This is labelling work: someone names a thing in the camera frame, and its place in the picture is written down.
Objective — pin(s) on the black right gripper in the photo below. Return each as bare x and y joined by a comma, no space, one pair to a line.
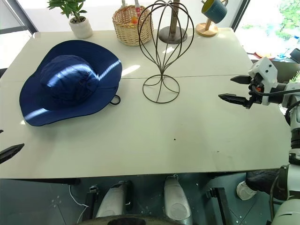
255,93

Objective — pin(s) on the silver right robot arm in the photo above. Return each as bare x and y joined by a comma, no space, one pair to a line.
291,93

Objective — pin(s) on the wooden mug stand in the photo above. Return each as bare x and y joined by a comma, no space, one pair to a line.
207,28

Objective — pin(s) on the blue wide-brim hat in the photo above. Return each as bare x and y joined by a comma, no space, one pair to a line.
70,82

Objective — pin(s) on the orange flat object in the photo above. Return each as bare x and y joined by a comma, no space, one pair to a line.
261,55

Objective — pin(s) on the dark tablet-like object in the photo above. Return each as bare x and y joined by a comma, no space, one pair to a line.
295,55

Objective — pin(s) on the teal mug with yellow inside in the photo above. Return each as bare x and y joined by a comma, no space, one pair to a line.
215,10

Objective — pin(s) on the wooden pole with grey base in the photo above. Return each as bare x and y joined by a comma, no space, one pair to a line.
173,32

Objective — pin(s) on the silver left robot foot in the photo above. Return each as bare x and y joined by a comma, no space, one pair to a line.
112,201

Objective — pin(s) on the silver robot foot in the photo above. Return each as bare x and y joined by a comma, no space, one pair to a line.
177,201
112,201

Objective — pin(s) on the woven wicker basket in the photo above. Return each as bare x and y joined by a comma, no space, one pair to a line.
131,32

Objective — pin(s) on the small orange item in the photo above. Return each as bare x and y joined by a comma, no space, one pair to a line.
134,20

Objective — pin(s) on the silver right robot foot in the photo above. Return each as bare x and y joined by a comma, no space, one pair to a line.
177,201

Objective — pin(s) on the white ribbed plant pot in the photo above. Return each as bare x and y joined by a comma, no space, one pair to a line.
80,29

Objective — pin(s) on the green potted plant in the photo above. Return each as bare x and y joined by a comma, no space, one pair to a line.
70,8

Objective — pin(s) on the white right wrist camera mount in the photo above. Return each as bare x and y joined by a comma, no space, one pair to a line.
268,70

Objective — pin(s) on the black table leg bracket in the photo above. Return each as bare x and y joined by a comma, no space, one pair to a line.
91,198
220,204

